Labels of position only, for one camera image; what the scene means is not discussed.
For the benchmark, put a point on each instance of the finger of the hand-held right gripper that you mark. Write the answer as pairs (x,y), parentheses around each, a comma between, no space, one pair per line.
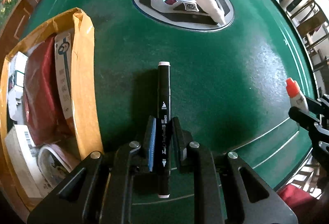
(303,118)
(317,104)

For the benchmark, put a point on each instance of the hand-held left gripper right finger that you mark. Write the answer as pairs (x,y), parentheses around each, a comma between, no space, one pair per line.
(177,136)

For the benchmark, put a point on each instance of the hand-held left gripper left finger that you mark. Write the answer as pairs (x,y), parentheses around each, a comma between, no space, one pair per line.
(151,141)

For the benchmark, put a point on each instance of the white bottle orange cap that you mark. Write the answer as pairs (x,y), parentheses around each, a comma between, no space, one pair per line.
(295,95)

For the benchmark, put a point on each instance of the black marker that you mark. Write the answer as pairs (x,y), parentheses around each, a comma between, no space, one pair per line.
(164,90)

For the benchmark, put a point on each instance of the yellow cardboard box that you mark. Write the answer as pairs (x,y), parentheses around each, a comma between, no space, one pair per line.
(82,72)

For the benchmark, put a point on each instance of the white plastic container printed contents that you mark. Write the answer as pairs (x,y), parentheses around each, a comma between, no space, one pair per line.
(54,162)

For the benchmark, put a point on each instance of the red foil packet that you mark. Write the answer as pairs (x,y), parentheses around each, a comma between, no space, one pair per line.
(41,85)

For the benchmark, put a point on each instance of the white medicine box green border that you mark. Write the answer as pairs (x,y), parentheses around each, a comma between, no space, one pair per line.
(20,159)

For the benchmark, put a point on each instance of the white box blue red print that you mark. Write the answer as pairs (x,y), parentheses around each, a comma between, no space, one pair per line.
(18,90)

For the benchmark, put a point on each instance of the red cloth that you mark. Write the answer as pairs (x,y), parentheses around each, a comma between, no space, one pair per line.
(295,197)

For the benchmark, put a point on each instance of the wooden chair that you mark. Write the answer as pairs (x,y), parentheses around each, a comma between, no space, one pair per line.
(308,21)

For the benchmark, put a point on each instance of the table centre control panel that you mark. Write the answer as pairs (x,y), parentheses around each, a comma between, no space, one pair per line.
(159,10)

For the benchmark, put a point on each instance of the white cone-shaped object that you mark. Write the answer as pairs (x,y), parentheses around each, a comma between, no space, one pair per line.
(209,5)

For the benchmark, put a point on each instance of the brown wooden cabinet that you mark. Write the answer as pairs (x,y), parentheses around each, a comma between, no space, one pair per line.
(28,0)

